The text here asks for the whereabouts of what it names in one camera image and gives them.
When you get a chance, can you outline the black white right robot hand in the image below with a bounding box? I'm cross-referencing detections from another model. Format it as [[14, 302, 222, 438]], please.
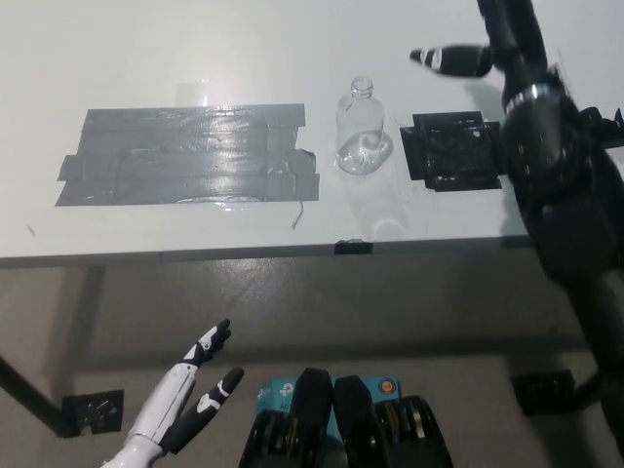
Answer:
[[409, 0, 558, 102]]

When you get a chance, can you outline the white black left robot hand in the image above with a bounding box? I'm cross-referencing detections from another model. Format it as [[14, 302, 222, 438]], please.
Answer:
[[127, 319, 245, 453]]

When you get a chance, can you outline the black desk leg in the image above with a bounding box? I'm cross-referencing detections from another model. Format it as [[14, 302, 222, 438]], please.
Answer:
[[565, 370, 613, 411], [0, 355, 75, 439]]

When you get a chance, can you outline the black left robot body block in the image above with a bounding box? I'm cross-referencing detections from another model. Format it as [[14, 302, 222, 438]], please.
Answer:
[[237, 368, 337, 468]]

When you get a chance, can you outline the black robot body block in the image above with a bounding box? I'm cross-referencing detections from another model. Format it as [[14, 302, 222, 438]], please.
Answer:
[[237, 368, 337, 468], [331, 374, 452, 468]]

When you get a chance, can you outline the clear plastic spray bottle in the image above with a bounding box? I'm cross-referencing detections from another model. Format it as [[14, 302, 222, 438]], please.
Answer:
[[334, 76, 394, 176]]

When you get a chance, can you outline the black right robot body block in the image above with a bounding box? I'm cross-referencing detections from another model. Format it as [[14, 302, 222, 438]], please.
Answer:
[[331, 374, 452, 468]]

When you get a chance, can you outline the teal cardboard box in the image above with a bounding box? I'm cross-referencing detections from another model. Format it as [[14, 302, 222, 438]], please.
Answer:
[[256, 375, 402, 441]]

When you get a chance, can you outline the black tape square patch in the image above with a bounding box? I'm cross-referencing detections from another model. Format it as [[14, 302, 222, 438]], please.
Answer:
[[399, 110, 511, 193]]

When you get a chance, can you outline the grey duct tape patch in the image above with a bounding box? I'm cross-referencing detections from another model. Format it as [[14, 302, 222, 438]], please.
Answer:
[[53, 102, 321, 209]]

